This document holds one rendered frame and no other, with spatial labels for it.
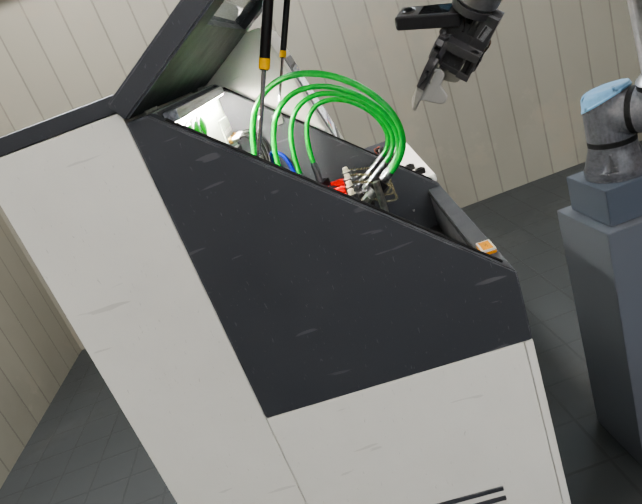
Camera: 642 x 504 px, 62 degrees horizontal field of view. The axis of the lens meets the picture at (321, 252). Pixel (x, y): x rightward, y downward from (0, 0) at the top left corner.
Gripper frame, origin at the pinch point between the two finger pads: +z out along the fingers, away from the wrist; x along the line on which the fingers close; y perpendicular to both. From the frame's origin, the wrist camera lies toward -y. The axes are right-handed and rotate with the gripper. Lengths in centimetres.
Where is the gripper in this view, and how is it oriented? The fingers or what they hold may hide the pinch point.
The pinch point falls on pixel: (419, 93)
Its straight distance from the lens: 110.4
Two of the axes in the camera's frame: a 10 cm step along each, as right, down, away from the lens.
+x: 4.6, -6.6, 6.0
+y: 8.6, 4.9, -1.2
